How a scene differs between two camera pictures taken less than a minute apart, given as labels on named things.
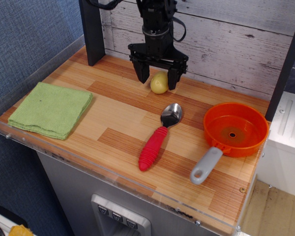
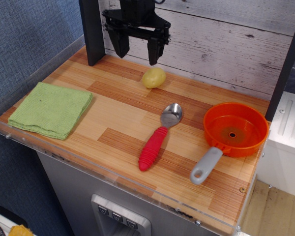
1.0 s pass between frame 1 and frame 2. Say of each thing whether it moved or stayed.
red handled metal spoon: stayed
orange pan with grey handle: stayed
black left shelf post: stayed
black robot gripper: moved
